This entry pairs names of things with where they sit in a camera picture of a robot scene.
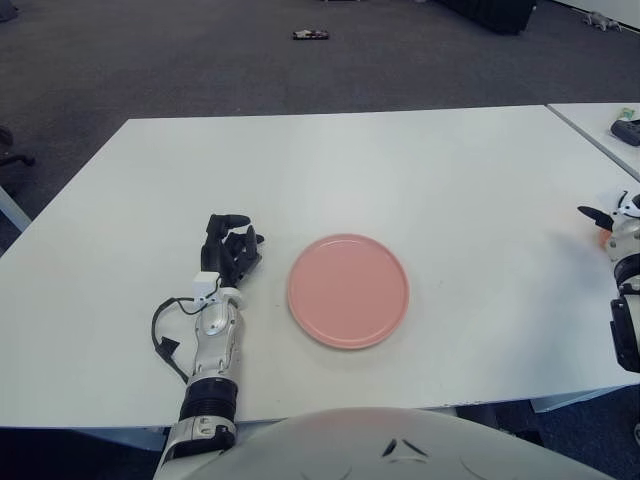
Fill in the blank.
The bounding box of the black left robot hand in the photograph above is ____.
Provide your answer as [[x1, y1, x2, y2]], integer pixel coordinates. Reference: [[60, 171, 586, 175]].
[[199, 213, 267, 289]]

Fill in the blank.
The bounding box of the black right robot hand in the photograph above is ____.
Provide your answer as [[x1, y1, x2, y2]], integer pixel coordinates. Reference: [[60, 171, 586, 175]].
[[577, 203, 614, 229]]

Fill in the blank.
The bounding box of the pink round plate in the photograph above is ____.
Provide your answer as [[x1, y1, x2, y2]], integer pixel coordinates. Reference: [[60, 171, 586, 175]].
[[286, 232, 411, 350]]

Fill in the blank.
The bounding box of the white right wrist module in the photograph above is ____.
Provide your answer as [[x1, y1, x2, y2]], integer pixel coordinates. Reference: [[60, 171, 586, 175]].
[[607, 189, 640, 221]]

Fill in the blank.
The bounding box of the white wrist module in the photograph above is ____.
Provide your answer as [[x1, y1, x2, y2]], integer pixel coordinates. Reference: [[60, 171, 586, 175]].
[[607, 189, 640, 221], [192, 271, 221, 304]]

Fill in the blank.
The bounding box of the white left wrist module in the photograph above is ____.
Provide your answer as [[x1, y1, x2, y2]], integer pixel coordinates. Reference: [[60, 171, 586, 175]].
[[192, 271, 221, 304]]

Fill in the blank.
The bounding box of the dark grey handheld controller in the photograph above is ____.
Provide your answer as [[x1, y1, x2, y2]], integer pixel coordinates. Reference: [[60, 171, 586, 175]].
[[608, 119, 640, 148]]

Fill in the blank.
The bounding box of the small grey robot dog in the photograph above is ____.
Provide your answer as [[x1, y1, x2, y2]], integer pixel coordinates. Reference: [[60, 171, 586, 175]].
[[580, 10, 624, 31]]

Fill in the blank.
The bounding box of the white table leg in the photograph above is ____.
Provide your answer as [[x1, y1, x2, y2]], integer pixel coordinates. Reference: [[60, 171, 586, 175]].
[[0, 185, 32, 234]]

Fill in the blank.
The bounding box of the black office chair base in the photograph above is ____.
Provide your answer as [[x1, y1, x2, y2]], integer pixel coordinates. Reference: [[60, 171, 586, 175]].
[[0, 124, 36, 169]]

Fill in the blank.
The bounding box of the black box on floor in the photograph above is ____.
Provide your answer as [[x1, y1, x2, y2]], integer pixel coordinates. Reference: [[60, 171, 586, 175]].
[[434, 0, 536, 36]]

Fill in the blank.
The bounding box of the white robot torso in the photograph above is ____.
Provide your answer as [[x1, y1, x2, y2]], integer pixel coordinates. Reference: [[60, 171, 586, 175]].
[[154, 407, 619, 480]]

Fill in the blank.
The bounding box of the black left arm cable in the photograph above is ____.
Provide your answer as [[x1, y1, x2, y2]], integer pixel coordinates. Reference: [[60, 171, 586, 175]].
[[151, 297, 201, 385]]

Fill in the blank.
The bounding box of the white table frame beam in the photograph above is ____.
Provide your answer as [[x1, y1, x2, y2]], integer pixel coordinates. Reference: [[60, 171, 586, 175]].
[[530, 392, 581, 414]]

